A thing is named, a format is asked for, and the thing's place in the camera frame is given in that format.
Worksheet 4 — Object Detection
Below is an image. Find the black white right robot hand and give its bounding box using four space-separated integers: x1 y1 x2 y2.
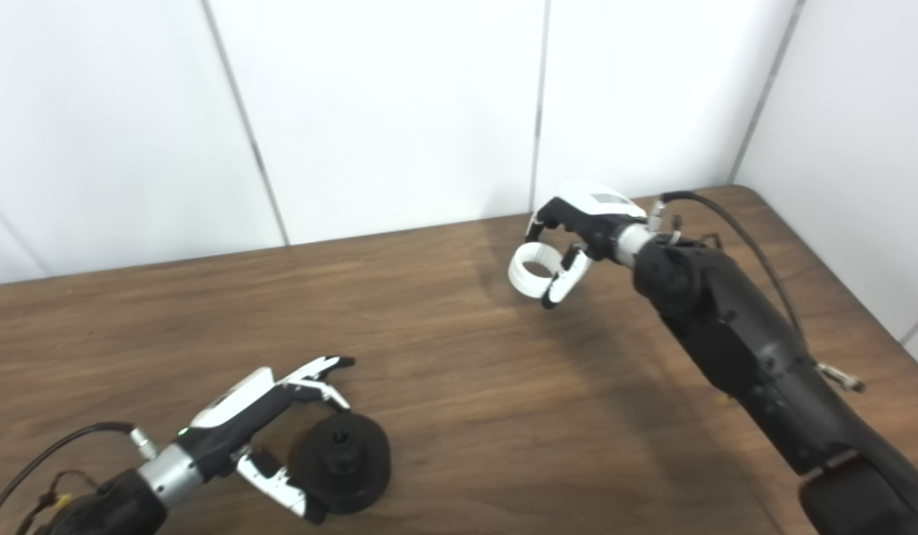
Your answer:
524 181 664 311

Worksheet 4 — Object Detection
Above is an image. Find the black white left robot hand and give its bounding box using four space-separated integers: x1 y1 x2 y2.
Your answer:
135 355 357 525

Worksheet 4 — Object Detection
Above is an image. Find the white toothed ring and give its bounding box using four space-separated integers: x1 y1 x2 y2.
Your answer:
508 241 571 299

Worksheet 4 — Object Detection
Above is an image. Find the round black stepped part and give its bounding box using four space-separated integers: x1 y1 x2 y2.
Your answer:
289 412 392 515

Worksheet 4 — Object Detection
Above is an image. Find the thin right arm wire bundle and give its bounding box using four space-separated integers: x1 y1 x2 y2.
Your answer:
670 215 723 250

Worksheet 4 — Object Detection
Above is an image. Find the thin arm wire bundle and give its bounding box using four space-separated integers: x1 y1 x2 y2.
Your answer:
16 470 99 532
670 215 723 250

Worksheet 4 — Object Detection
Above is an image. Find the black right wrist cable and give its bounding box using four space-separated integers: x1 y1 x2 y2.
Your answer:
648 191 816 361

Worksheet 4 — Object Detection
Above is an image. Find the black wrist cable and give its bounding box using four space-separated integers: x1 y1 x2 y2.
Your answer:
648 191 816 361
0 422 158 521

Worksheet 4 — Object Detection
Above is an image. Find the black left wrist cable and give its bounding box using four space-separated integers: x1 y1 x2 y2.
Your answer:
0 422 158 521

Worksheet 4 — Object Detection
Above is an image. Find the thin left arm wire bundle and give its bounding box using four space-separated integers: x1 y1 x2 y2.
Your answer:
16 470 99 532

